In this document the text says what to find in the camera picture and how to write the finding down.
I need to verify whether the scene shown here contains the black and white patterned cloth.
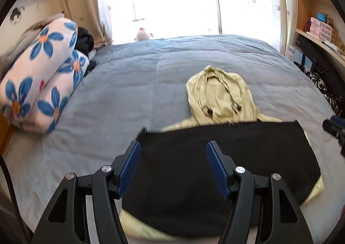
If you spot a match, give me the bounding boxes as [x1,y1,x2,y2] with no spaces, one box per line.
[304,71,345,115]

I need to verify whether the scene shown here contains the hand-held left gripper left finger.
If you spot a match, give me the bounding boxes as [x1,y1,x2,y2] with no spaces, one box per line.
[31,140,141,244]

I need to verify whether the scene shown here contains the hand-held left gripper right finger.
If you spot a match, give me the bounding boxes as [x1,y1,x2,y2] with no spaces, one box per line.
[206,140,314,244]

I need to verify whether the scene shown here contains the pink plush toy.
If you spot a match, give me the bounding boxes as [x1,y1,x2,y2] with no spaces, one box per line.
[135,27,155,42]

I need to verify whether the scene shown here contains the cartoon face wall sticker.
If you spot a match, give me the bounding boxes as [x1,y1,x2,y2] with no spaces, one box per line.
[9,7,26,26]

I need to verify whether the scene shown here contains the white and blue cardboard box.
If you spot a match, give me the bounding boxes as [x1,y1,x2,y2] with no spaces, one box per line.
[285,44,314,72]

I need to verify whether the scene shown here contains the wooden shelf unit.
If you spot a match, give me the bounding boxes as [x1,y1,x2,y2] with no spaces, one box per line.
[292,0,345,64]

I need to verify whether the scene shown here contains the blue floral folded quilt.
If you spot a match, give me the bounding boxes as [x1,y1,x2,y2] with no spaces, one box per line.
[0,17,90,134]

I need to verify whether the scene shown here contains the black bag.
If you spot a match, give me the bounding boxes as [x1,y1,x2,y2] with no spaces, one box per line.
[295,36,345,104]

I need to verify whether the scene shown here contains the pink storage drawer boxes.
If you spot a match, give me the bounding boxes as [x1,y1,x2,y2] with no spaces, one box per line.
[309,17,337,43]

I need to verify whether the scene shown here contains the thin grey pole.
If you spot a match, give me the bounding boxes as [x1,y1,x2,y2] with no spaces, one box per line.
[132,1,146,22]

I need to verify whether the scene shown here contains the beige and black hooded jacket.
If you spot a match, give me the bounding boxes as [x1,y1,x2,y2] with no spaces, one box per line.
[119,65,325,242]

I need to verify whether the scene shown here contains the black clothes pile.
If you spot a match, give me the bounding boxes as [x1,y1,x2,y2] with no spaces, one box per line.
[75,26,97,77]

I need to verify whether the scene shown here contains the grey-blue bed blanket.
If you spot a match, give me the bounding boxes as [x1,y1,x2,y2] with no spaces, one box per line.
[0,34,345,244]

